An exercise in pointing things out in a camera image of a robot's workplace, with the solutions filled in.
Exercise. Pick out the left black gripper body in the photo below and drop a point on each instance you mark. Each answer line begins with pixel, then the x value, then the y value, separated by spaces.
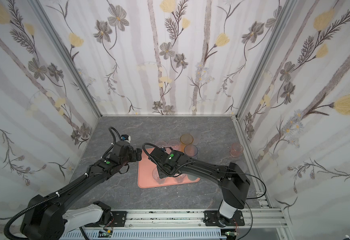
pixel 134 154

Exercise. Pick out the teal frosted glass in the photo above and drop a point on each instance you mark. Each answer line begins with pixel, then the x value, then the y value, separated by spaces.
pixel 193 178

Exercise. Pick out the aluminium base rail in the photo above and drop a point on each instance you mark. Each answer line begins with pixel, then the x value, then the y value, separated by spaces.
pixel 190 219

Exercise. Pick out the pink faceted glass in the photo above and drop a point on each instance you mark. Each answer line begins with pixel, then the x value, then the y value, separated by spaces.
pixel 236 150

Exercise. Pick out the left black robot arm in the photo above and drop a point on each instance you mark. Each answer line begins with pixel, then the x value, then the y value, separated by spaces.
pixel 45 221

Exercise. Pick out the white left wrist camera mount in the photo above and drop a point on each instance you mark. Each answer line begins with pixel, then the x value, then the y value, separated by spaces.
pixel 126 138

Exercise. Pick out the clear round glass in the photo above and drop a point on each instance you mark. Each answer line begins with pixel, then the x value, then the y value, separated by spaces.
pixel 174 144

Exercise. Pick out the frosted dotted glass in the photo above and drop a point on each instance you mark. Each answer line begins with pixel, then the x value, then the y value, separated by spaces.
pixel 243 166
pixel 197 135

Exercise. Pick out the pink plastic tray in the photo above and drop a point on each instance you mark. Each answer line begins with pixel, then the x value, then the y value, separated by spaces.
pixel 145 180

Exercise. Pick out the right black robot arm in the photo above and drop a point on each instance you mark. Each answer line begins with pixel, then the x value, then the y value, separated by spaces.
pixel 231 179

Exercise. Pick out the yellow transparent glass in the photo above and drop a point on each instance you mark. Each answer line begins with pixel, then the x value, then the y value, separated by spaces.
pixel 185 140

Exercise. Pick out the blue frosted glass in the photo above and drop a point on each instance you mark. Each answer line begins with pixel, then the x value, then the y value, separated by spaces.
pixel 191 151

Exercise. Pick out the clear tall faceted glass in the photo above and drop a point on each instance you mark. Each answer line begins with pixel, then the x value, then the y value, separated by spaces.
pixel 157 178

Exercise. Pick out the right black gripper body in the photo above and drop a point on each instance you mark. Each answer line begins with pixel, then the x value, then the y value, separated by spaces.
pixel 154 154

